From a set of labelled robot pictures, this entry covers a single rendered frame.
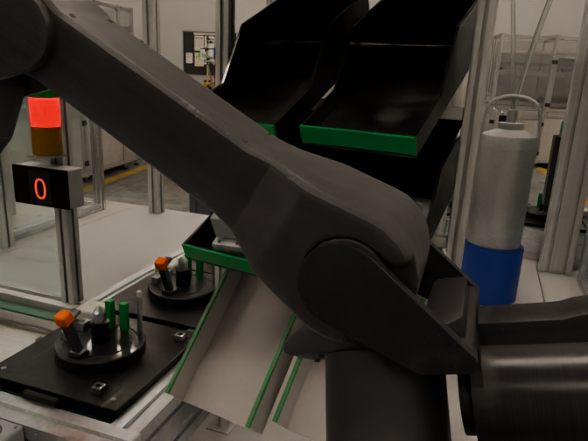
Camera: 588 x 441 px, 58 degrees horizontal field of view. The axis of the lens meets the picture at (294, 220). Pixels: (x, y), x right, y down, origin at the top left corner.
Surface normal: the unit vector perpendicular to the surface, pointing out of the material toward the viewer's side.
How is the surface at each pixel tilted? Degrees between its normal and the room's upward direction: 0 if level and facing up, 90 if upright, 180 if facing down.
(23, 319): 90
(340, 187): 20
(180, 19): 90
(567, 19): 90
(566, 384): 59
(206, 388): 45
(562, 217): 90
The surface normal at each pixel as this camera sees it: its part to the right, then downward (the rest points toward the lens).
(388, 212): 0.43, -0.82
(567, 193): -0.33, 0.25
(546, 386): -0.38, -0.31
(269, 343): -0.32, -0.52
